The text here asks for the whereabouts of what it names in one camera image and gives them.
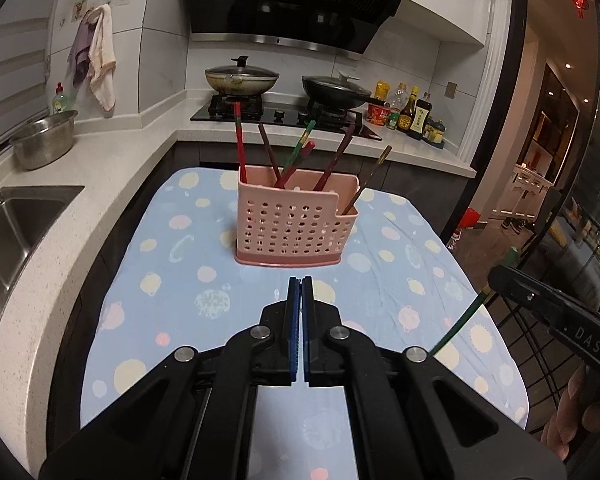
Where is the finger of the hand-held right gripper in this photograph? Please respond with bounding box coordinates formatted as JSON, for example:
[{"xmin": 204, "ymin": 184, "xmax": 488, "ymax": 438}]
[{"xmin": 487, "ymin": 266, "xmax": 557, "ymax": 321}]

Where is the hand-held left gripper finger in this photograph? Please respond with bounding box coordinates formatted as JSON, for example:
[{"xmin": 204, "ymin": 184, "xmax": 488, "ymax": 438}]
[
  {"xmin": 37, "ymin": 276, "xmax": 302, "ymax": 480},
  {"xmin": 301, "ymin": 275, "xmax": 567, "ymax": 480}
]

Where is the green chopstick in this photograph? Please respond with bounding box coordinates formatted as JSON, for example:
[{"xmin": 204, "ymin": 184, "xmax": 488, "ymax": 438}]
[
  {"xmin": 430, "ymin": 285, "xmax": 491, "ymax": 358},
  {"xmin": 275, "ymin": 120, "xmax": 317, "ymax": 188}
]

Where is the pink perforated utensil basket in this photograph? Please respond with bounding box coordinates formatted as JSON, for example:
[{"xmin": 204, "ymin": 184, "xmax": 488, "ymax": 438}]
[{"xmin": 234, "ymin": 164, "xmax": 360, "ymax": 267}]

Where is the patterned red chopstick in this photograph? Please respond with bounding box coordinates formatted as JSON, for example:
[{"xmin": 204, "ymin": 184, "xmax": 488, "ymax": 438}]
[{"xmin": 341, "ymin": 145, "xmax": 393, "ymax": 216}]

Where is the person's right hand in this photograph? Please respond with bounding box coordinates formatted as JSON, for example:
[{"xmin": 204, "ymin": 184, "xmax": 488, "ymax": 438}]
[{"xmin": 540, "ymin": 362, "xmax": 600, "ymax": 461}]

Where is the white cabinet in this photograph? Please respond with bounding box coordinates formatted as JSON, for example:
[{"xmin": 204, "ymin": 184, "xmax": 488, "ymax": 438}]
[{"xmin": 495, "ymin": 162, "xmax": 551, "ymax": 221}]

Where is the blue planet print tablecloth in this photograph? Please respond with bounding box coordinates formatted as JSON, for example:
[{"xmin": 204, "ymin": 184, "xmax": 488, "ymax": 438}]
[{"xmin": 80, "ymin": 167, "xmax": 528, "ymax": 480}]

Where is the dark soy sauce bottle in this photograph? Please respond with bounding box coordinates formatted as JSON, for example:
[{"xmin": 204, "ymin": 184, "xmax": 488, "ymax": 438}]
[{"xmin": 407, "ymin": 92, "xmax": 433, "ymax": 141}]

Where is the black gas stove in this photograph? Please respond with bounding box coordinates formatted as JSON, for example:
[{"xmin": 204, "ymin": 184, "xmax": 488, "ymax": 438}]
[{"xmin": 190, "ymin": 94, "xmax": 383, "ymax": 142}]

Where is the brown sauce bottle yellow label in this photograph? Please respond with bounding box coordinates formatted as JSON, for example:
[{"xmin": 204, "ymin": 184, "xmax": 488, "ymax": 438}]
[{"xmin": 399, "ymin": 86, "xmax": 420, "ymax": 133}]

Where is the black wok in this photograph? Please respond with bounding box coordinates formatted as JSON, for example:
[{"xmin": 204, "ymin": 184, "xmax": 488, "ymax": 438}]
[{"xmin": 301, "ymin": 80, "xmax": 391, "ymax": 110}]

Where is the olive wok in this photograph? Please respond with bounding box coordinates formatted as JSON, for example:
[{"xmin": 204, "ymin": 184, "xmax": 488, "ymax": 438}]
[{"xmin": 205, "ymin": 72, "xmax": 281, "ymax": 96}]

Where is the glass lid of black wok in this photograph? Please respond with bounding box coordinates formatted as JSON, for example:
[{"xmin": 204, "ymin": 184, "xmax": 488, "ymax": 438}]
[{"xmin": 302, "ymin": 71, "xmax": 371, "ymax": 92}]

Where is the glass lid of olive wok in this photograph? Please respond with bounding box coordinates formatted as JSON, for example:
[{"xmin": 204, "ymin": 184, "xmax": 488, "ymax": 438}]
[{"xmin": 206, "ymin": 57, "xmax": 280, "ymax": 83}]

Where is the steel sink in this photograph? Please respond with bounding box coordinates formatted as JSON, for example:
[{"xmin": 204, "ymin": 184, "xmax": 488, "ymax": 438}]
[{"xmin": 0, "ymin": 185, "xmax": 86, "ymax": 321}]

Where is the steel bowl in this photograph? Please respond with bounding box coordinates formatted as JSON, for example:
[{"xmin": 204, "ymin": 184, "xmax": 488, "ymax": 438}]
[{"xmin": 9, "ymin": 110, "xmax": 78, "ymax": 171}]

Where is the black range hood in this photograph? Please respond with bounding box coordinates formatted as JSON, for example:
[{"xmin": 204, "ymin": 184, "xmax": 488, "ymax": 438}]
[{"xmin": 179, "ymin": 0, "xmax": 413, "ymax": 56}]

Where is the green dish soap bottle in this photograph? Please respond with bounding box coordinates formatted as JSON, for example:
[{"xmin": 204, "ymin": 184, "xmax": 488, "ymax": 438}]
[{"xmin": 52, "ymin": 82, "xmax": 78, "ymax": 116}]

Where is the beige towel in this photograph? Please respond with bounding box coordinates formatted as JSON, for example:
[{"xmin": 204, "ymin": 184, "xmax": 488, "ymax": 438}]
[{"xmin": 87, "ymin": 4, "xmax": 117, "ymax": 112}]

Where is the purple cloth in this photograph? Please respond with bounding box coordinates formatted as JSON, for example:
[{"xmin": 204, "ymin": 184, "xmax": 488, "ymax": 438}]
[{"xmin": 70, "ymin": 10, "xmax": 98, "ymax": 86}]

